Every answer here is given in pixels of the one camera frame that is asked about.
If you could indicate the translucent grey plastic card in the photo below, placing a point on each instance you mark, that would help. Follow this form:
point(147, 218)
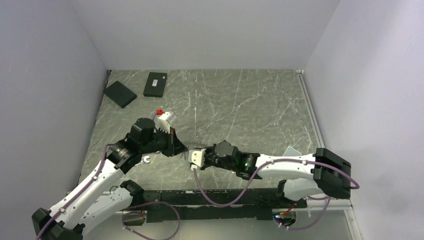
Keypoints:
point(291, 152)

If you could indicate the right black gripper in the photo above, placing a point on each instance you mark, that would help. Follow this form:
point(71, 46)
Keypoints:
point(206, 164)

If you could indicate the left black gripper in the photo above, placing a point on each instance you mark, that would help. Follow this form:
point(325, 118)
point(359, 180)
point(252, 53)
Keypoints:
point(174, 146)

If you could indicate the small chrome combination wrench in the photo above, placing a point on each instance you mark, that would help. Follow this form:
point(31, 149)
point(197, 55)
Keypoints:
point(144, 160)

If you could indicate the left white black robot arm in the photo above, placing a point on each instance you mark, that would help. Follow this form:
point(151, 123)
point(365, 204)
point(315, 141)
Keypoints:
point(86, 206)

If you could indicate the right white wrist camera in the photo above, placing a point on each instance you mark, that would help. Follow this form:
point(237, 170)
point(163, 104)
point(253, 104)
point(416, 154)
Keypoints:
point(196, 157)

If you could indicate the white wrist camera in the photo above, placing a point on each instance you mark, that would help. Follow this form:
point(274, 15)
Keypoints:
point(164, 119)
point(196, 157)

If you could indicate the black flat box with label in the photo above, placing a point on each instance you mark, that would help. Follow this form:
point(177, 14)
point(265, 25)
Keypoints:
point(155, 84)

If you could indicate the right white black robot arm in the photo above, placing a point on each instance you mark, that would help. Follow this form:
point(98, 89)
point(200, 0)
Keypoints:
point(322, 172)

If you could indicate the black perforated box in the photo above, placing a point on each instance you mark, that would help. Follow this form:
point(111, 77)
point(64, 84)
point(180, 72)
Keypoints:
point(120, 94)

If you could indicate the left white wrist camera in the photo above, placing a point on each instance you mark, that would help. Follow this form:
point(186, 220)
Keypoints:
point(164, 119)

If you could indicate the aluminium frame rail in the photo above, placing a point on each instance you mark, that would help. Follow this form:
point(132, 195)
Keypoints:
point(310, 109)

